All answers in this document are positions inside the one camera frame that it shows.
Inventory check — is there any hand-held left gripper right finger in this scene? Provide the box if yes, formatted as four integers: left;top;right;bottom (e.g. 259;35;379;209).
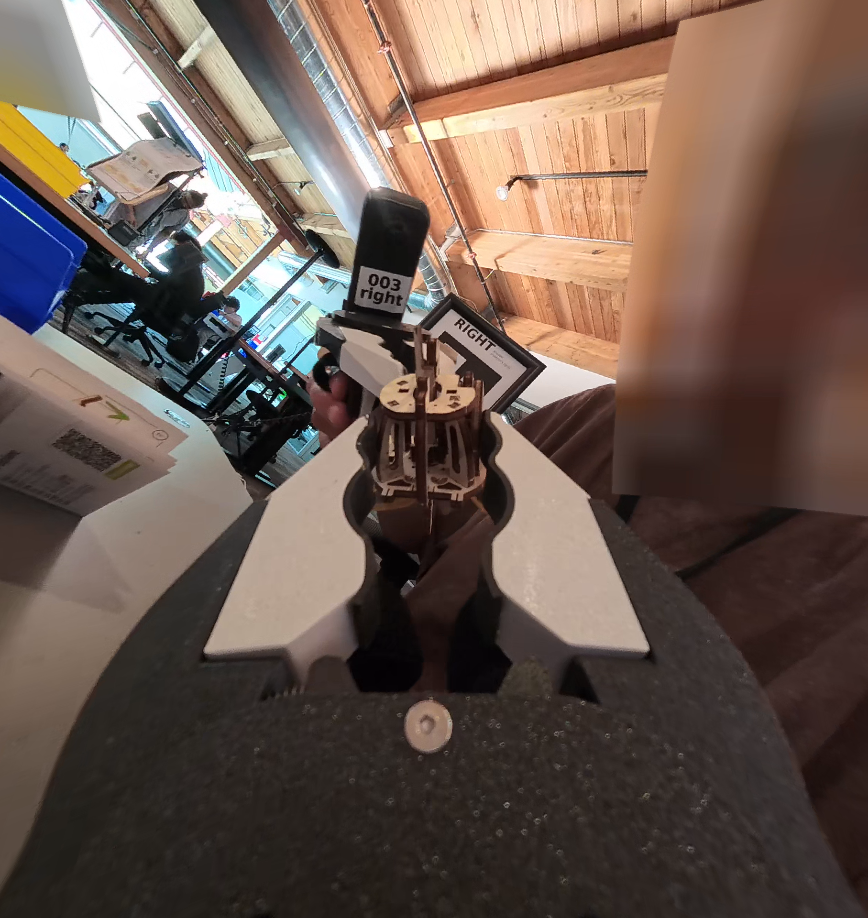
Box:
481;412;652;684

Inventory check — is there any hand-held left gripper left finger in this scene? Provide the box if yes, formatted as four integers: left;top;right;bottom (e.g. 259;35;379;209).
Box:
204;415;379;684

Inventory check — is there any small wooden part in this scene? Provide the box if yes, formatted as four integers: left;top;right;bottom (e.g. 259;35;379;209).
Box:
409;325;439;392

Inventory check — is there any wooden model assembly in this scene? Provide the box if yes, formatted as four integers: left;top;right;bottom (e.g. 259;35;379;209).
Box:
371;372;494;519

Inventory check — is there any person's right hand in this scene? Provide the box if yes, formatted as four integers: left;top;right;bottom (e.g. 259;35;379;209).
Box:
307;374;368;440

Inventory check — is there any black framed sign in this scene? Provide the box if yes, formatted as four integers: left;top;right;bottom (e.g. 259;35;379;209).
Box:
421;293;547;415

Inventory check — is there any black desk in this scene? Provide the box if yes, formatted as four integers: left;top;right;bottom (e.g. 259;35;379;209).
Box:
179;337;314;476

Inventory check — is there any ceiling spotlight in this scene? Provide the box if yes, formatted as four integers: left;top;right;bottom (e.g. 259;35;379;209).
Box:
494;169;650;204

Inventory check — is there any black office chair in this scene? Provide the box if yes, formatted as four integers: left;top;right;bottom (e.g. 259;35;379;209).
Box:
93;287;184;370

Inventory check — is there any tilted white board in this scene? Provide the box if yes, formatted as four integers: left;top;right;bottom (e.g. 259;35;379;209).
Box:
86;136;207;209

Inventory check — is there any person's brown sweater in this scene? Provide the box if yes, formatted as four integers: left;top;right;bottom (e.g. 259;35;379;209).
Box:
511;383;868;918

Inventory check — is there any white printed cardboard box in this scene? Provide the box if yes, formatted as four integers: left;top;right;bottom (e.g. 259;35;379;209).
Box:
0;297;189;517

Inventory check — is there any wooden workbench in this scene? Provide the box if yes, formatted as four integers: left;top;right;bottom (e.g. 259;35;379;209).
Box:
0;120;153;279

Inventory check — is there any yellow plastic bin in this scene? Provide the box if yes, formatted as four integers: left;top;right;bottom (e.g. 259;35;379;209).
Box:
0;95;89;200

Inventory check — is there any blue plastic bin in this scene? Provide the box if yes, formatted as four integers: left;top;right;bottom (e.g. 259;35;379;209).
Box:
0;152;88;336

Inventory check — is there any black strap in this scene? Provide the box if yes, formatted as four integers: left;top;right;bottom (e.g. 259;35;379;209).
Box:
615;496;802;579

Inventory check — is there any large dark ceiling duct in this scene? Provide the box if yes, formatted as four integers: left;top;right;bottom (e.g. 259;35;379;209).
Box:
193;0;377;241

